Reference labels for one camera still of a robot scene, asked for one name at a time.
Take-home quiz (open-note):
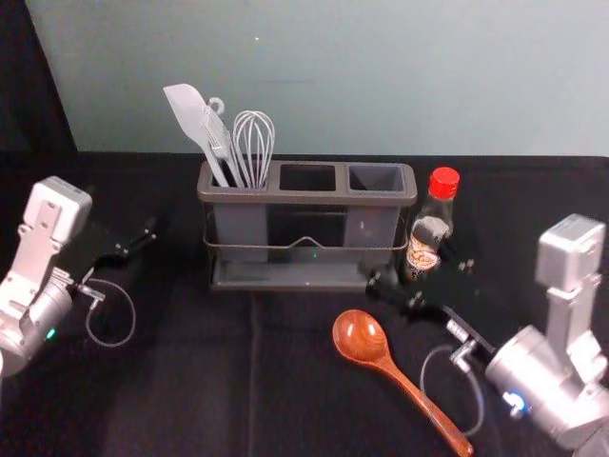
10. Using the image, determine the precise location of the grey three-compartment utensil rack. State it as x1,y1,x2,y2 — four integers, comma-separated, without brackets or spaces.
197,159,419,292

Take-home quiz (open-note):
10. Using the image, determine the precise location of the steel wire whisk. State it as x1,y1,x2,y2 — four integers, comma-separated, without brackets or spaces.
232,109,277,189

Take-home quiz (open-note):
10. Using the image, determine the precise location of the dark sauce bottle red cap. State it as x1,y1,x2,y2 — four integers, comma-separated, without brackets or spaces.
403,166,462,288

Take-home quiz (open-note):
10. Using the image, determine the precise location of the thin right gripper cable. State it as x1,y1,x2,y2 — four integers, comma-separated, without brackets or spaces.
420,343,487,438

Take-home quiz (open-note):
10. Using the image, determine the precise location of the grey silicone spatula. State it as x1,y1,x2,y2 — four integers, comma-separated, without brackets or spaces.
163,84,245,189

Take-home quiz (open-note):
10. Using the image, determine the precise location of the thin gripper cable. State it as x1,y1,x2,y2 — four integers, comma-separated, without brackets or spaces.
420,343,487,438
70,279,138,348

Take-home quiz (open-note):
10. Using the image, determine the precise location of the small grey ring-handled utensil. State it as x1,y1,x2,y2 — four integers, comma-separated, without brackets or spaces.
201,96,235,188

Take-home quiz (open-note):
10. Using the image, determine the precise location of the black table cloth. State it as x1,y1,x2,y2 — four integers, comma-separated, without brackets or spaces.
0,0,609,457

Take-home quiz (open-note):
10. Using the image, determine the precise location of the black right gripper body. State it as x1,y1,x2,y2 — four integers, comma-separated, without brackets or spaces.
407,264,497,367

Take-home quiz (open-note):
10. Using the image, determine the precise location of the brown wooden spoon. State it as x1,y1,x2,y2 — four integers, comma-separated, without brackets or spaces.
331,308,476,457

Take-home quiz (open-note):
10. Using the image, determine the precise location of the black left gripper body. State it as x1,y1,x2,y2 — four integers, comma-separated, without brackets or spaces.
57,218,127,287

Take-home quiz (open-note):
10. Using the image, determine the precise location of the thin left gripper cable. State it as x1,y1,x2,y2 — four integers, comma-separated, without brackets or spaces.
70,279,138,348

